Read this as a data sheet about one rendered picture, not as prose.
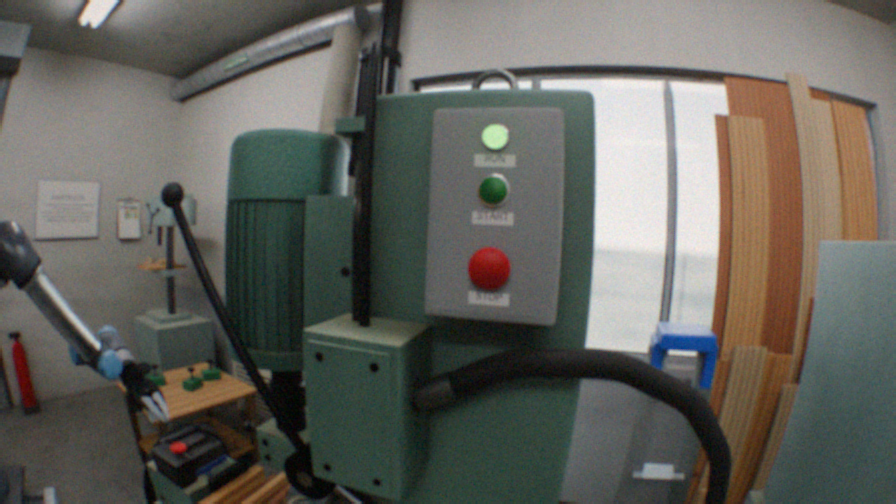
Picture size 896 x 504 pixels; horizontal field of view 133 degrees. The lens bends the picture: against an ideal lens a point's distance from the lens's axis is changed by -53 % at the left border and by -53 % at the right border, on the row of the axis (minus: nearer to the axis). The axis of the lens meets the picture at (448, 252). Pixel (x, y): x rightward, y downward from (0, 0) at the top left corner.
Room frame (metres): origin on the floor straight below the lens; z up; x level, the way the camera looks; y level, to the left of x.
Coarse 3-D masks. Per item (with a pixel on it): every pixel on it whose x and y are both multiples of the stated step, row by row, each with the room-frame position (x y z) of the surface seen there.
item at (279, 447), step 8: (264, 424) 0.54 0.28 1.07; (272, 424) 0.54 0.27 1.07; (264, 432) 0.52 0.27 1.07; (272, 432) 0.52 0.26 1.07; (280, 432) 0.52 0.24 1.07; (304, 432) 0.53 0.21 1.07; (264, 440) 0.51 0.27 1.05; (272, 440) 0.51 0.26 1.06; (280, 440) 0.51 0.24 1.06; (288, 440) 0.50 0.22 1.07; (304, 440) 0.51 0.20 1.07; (264, 448) 0.52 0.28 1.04; (272, 448) 0.51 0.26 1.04; (280, 448) 0.51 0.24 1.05; (288, 448) 0.50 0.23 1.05; (264, 456) 0.51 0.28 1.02; (272, 456) 0.51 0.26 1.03; (280, 456) 0.51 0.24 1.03; (272, 464) 0.51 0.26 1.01; (280, 464) 0.51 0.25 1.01
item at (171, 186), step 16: (176, 192) 0.42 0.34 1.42; (176, 208) 0.42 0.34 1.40; (192, 240) 0.42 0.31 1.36; (192, 256) 0.41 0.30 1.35; (208, 272) 0.41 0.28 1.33; (208, 288) 0.40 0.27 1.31; (224, 320) 0.39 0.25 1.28; (240, 352) 0.39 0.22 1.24; (256, 368) 0.39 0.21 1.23; (256, 384) 0.38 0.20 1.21; (272, 400) 0.38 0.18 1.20; (288, 432) 0.37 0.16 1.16; (304, 448) 0.36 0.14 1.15; (288, 464) 0.35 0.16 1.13; (304, 464) 0.34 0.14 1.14; (288, 480) 0.35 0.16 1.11; (304, 480) 0.34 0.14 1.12; (320, 480) 0.34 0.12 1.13; (320, 496) 0.34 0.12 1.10; (352, 496) 0.35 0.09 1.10
